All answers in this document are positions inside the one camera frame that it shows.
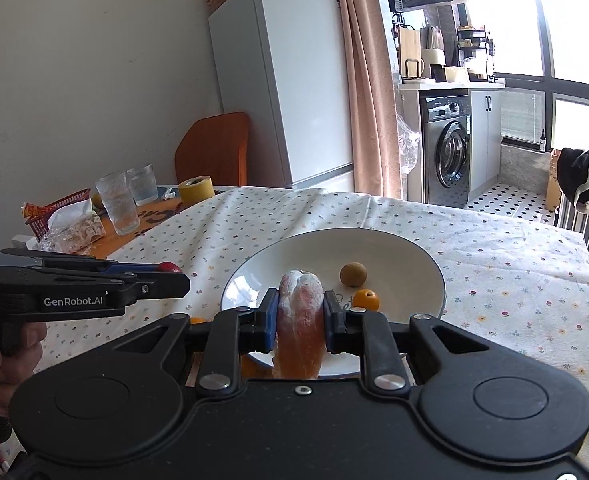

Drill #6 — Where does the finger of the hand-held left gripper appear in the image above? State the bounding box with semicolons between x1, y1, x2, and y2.
107;272;192;301
2;249;163;276

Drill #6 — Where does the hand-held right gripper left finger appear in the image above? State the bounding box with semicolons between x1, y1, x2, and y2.
102;287;280;396

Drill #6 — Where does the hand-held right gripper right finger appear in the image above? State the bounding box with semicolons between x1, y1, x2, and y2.
323;290;495;395

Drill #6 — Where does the pale peeled pomelo segment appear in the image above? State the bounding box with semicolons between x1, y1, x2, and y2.
273;269;325;380

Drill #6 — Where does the small orange kumquat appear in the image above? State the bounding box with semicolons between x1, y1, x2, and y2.
351;288;381;311

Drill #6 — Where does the brown kiwi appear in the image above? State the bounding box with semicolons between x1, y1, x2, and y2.
339;262;370;289

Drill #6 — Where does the white plate with dark rim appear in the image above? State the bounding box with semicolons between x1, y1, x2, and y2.
220;228;446;379

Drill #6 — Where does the person's left hand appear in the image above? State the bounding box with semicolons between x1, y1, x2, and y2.
0;320;48;419

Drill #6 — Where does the printed tissue pack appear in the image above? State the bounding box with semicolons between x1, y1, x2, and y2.
39;204;108;254

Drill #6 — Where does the tall clear drinking glass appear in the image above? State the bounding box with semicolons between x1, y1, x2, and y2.
95;170;142;236

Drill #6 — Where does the orange printed table mat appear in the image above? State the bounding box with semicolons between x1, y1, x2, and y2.
94;186;226;250

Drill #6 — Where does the red plastic basket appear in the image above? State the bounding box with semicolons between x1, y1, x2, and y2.
24;188;93;239

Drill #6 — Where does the short clear drinking glass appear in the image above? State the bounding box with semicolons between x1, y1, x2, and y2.
126;163;160;206

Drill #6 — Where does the red snack packet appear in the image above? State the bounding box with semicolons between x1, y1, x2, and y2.
21;201;50;224

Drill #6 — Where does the yellow tape roll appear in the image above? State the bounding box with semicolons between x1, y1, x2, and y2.
178;174;214;206

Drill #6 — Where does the orange chair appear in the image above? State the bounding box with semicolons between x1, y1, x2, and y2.
174;112;252;187

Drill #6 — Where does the white floral tablecloth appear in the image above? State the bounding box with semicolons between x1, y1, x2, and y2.
0;186;589;466

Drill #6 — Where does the clear plastic bag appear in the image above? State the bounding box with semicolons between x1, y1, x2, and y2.
396;110;421;176

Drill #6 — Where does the silver washing machine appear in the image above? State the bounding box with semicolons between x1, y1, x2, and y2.
419;89;473;206

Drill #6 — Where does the pink curtain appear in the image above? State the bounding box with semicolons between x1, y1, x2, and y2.
329;0;408;201

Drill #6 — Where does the white refrigerator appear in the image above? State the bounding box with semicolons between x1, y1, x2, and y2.
207;0;355;191

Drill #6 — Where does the white kitchen cabinet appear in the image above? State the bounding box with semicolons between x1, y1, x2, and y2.
468;87;504;194

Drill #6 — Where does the cardboard box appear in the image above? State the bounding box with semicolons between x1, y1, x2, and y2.
546;148;565;214

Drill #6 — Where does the white utensil holder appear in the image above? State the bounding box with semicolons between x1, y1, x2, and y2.
420;25;446;80

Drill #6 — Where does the wooden cutting board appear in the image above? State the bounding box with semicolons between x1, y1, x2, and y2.
397;26;422;79

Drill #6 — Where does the black dish rack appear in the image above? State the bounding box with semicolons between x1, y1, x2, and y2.
456;24;498;84

